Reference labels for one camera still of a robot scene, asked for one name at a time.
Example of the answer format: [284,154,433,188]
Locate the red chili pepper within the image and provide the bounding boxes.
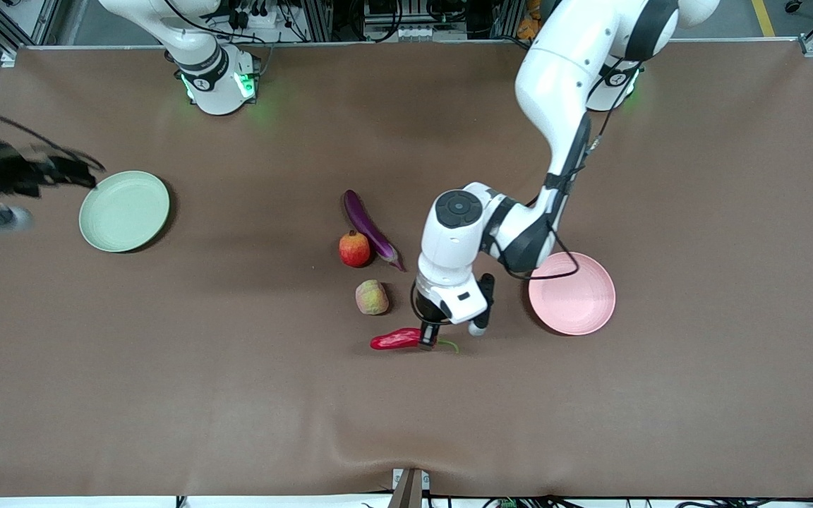
[370,327,461,353]

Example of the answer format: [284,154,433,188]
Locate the yellow pink peach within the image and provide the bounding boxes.
[355,279,390,315]

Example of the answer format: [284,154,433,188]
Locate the red pomegranate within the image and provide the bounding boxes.
[339,230,373,268]

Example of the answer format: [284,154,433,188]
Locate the purple eggplant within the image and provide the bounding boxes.
[343,189,407,272]

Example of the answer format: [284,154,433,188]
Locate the green round plate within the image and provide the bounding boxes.
[79,171,171,253]

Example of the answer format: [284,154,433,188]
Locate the pink round plate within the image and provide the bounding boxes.
[528,252,617,336]

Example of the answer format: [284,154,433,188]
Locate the brown table cover cloth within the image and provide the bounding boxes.
[0,41,813,498]

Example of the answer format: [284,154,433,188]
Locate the white power strip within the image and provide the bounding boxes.
[227,0,287,29]

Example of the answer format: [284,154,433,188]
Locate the orange snack bags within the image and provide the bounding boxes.
[516,0,543,40]

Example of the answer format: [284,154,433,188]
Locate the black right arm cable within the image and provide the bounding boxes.
[0,109,105,170]

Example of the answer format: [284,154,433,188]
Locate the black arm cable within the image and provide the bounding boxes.
[495,62,644,281]
[0,109,105,170]

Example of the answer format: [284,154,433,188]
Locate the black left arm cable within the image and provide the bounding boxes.
[495,62,644,281]

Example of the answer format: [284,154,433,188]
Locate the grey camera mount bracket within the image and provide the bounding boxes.
[387,467,430,508]

